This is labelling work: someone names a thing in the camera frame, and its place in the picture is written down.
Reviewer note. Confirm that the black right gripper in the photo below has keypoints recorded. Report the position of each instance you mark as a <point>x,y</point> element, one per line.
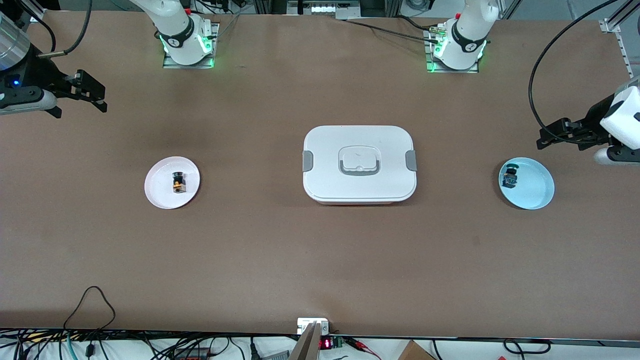
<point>36,72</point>

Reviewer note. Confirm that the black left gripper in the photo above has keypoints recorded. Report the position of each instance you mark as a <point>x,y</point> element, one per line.
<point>593,118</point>

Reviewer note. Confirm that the orange black switch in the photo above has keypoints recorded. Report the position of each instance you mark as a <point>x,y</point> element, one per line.
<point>179,185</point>

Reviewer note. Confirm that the white lunch box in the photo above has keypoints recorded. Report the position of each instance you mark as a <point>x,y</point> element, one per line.
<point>325,175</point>

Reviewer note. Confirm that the brown cardboard box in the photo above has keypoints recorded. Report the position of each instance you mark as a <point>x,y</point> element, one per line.
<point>415,352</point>

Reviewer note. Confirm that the light blue round plate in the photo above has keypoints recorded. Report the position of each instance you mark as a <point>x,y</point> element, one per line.
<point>535,190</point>

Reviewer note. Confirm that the aluminium corner profile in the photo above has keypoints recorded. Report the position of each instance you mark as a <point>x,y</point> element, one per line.
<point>35,15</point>

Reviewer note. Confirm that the pink round plate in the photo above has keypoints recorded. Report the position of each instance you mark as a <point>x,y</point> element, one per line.
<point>160,190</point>

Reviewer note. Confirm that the small white device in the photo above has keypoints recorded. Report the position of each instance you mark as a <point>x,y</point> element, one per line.
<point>305,324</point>

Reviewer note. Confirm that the red digit display board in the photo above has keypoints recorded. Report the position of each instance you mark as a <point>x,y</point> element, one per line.
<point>327,343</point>

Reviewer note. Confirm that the grey power adapter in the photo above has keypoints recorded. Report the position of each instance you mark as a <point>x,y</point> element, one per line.
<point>275,356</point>

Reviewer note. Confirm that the aluminium profile bar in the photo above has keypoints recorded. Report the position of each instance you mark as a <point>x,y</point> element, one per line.
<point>307,345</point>

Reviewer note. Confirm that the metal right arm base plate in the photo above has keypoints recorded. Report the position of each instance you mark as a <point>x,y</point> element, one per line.
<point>170,64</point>

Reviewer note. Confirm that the perforated metal rail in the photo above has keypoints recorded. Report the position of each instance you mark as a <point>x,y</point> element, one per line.
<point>626,55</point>

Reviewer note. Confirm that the aluminium frame profile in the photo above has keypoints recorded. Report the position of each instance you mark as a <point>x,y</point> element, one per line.
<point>612,25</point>

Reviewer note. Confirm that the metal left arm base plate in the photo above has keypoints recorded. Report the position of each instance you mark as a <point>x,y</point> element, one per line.
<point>450,71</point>

